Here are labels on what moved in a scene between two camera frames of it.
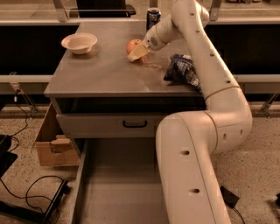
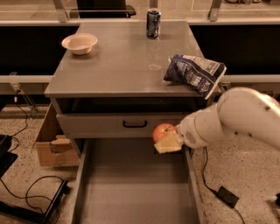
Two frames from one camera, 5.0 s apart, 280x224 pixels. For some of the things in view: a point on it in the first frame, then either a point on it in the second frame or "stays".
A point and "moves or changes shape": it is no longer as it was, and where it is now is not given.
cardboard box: [53, 147] stays
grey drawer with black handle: [108, 124] stays
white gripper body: [151, 39] -> [189, 129]
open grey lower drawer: [119, 182] stays
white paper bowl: [80, 43] stays
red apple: [131, 45] moves or changes shape
